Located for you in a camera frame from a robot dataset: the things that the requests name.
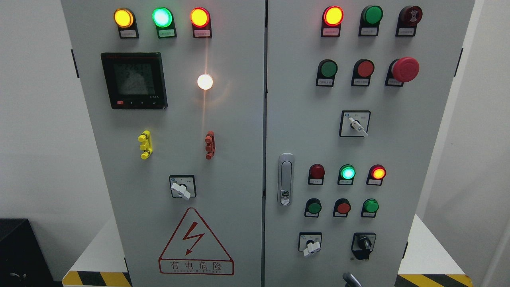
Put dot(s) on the silver robotic hand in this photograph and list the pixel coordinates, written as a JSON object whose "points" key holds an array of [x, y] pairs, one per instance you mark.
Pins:
{"points": [[350, 280]]}

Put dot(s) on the red push button lower middle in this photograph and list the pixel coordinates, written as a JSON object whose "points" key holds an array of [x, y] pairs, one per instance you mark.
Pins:
{"points": [[341, 208]]}

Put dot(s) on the green push button lower right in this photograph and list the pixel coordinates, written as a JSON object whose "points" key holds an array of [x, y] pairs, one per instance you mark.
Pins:
{"points": [[370, 208]]}

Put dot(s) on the green push button lower left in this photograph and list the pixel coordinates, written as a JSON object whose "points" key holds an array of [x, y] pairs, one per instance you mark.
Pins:
{"points": [[312, 208]]}

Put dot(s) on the red push button upper row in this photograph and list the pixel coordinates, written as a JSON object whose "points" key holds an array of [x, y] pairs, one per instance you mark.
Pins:
{"points": [[362, 71]]}

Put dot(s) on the green push button upper row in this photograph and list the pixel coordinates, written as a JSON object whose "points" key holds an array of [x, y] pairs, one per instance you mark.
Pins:
{"points": [[326, 72]]}

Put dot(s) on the red emergency stop mushroom button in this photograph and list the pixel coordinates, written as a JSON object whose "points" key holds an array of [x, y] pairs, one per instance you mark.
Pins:
{"points": [[401, 71]]}

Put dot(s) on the white platform with hazard stripes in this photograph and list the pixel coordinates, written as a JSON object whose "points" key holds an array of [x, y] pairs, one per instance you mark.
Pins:
{"points": [[425, 264]]}

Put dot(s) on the green indicator light lower middle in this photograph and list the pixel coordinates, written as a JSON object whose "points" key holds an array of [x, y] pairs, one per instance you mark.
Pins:
{"points": [[346, 175]]}

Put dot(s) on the red lit indicator lower right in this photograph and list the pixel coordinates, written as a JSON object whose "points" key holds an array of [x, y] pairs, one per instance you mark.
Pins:
{"points": [[376, 175]]}

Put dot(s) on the red indicator light lower left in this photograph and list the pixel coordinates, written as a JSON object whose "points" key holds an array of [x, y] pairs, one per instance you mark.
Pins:
{"points": [[316, 175]]}

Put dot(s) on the red electrical hazard warning sticker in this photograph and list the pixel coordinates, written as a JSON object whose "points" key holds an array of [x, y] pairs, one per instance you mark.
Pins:
{"points": [[194, 249]]}

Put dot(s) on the grey right cabinet door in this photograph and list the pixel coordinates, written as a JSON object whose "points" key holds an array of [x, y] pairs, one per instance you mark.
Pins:
{"points": [[303, 119]]}

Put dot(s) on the grey cabinet door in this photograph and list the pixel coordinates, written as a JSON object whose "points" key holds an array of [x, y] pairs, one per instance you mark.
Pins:
{"points": [[229, 186], [303, 119]]}

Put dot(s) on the red test terminal block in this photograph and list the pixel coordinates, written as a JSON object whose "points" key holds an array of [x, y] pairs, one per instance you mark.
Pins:
{"points": [[210, 145]]}

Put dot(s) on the white lit indicator light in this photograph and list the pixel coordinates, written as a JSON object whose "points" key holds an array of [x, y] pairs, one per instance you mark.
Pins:
{"points": [[205, 81]]}

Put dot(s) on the yellow test terminal block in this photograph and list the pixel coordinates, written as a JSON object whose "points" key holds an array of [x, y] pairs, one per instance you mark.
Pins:
{"points": [[145, 144]]}

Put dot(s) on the grey left cabinet door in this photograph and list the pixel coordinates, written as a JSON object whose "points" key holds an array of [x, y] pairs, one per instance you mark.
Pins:
{"points": [[229, 186]]}

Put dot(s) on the red lit indicator top right door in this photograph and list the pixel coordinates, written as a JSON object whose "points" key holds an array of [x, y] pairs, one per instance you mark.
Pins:
{"points": [[331, 21]]}

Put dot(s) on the green indicator top right door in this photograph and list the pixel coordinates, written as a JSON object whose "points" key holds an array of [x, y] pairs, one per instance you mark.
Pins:
{"points": [[370, 20]]}

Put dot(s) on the dark red buzzer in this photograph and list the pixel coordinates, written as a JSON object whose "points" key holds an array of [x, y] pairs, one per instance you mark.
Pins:
{"points": [[408, 19]]}

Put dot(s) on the black digital power meter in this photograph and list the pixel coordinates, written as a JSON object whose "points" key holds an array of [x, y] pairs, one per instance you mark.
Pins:
{"points": [[135, 81]]}

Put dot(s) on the red lit indicator light left door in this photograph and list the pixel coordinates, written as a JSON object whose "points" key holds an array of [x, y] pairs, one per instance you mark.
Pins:
{"points": [[201, 23]]}

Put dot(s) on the green lit indicator light top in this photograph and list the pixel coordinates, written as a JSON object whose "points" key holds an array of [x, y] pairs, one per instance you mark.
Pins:
{"points": [[164, 22]]}

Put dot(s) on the black cabinet lower left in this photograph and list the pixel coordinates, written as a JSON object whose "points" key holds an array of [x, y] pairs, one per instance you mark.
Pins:
{"points": [[22, 263]]}

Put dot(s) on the yellow indicator light top left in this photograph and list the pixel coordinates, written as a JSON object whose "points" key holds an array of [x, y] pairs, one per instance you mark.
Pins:
{"points": [[126, 23]]}

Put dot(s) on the black rotary knob switch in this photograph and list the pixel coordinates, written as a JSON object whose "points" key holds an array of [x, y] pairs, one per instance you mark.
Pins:
{"points": [[363, 244]]}

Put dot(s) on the white selector switch lower right door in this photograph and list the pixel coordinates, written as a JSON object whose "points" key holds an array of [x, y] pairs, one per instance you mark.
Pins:
{"points": [[309, 243]]}

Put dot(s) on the white selector switch door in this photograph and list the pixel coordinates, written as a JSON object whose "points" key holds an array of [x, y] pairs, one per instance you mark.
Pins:
{"points": [[309, 243], [182, 186]]}

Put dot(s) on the silver door handle lock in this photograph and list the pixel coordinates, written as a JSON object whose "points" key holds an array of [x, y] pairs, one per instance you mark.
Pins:
{"points": [[285, 178]]}

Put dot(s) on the white selector switch upper right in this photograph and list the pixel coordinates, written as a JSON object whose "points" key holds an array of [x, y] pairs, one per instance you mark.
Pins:
{"points": [[354, 124]]}

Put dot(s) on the white selector switch left door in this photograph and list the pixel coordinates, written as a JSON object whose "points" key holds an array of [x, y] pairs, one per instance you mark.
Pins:
{"points": [[182, 186]]}

